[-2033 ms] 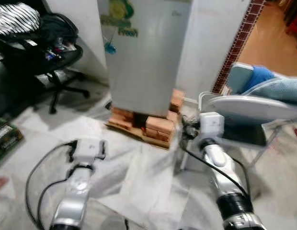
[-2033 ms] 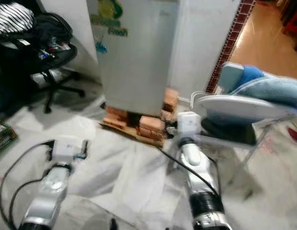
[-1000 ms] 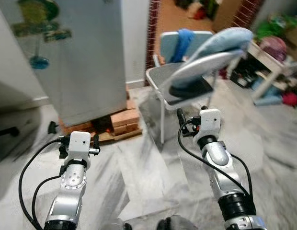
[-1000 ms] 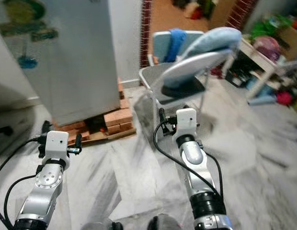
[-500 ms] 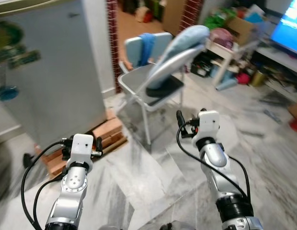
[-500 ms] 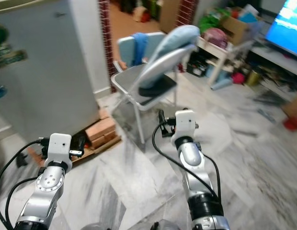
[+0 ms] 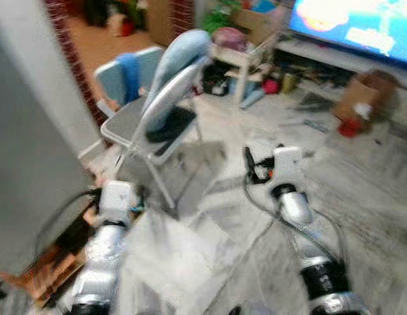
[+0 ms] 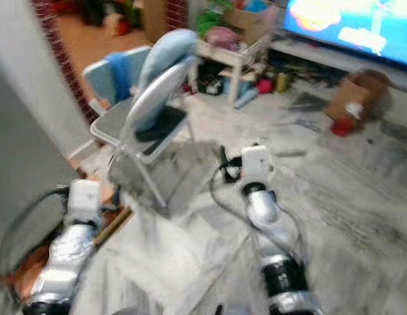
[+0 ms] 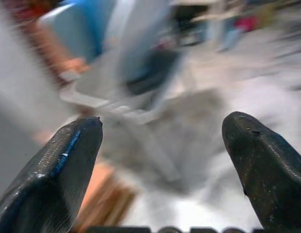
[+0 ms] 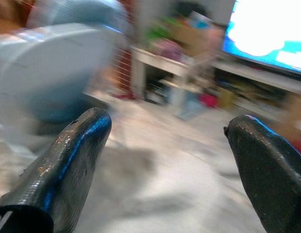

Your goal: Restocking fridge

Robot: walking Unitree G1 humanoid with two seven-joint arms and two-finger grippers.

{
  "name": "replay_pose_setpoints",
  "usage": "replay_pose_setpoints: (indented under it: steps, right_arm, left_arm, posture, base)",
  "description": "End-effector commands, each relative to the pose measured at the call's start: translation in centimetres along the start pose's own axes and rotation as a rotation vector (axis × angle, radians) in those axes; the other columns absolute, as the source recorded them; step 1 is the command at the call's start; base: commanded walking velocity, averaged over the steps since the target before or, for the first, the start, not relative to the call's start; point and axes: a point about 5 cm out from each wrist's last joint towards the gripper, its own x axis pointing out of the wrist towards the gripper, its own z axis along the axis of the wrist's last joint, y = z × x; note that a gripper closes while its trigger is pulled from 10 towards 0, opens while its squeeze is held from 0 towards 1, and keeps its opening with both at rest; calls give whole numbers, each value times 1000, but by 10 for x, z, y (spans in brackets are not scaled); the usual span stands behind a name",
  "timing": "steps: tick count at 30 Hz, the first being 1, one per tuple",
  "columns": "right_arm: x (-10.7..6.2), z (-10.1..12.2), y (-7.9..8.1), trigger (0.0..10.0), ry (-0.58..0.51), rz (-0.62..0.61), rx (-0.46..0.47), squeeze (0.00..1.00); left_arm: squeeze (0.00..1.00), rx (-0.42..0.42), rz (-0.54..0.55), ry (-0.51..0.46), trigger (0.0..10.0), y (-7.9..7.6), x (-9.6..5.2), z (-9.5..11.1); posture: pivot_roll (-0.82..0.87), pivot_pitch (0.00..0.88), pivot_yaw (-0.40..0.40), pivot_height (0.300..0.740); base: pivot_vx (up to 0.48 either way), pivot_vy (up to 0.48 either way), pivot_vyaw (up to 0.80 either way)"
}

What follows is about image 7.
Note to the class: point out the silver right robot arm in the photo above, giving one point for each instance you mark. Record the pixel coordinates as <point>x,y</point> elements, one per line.
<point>325,275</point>

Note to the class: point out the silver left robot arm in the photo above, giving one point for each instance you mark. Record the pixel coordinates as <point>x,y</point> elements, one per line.
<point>102,262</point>

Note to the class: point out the white fridge body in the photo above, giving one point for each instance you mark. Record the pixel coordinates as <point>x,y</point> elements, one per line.
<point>33,170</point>

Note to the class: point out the light blue cone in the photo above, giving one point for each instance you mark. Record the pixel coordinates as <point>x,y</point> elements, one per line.
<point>253,98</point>

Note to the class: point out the small red pink item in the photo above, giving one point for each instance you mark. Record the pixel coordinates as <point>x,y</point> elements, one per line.
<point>270,86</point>

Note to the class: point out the golden metal can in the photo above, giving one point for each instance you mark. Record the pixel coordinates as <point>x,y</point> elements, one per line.
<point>290,83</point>

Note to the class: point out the black storage box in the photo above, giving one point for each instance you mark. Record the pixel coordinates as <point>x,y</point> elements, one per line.
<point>215,80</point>

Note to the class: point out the small red floor object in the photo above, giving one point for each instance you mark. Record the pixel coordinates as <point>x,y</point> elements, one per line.
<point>349,128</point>

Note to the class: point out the grey folding chair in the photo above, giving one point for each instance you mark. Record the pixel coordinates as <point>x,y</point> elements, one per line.
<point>167,105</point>

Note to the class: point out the pale blue chair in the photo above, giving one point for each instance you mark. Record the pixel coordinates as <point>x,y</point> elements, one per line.
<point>108,82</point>

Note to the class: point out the pink bag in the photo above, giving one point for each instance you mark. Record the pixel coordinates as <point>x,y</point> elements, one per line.
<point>230,39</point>

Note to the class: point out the light blue cloth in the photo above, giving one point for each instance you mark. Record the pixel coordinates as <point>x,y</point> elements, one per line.
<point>180,59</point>

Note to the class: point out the dark blue cloth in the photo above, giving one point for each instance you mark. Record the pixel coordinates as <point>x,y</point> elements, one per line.
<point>128,75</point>

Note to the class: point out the brown paper bag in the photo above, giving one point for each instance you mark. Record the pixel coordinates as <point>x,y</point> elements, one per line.
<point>364,98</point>

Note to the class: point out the brown cardboard box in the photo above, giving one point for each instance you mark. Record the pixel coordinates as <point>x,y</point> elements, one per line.
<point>262,25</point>

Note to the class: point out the white television cabinet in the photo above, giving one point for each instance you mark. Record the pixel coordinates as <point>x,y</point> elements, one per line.
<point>381,75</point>

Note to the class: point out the flat screen television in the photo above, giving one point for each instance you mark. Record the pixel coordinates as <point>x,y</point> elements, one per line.
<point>361,26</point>

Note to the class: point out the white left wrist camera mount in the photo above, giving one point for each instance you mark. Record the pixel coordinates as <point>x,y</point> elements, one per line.
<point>117,202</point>

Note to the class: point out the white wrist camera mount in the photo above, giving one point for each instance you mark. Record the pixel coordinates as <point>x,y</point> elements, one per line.
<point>289,165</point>
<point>117,202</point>

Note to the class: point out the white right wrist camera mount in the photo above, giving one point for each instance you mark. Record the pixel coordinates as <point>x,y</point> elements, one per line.
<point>289,165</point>

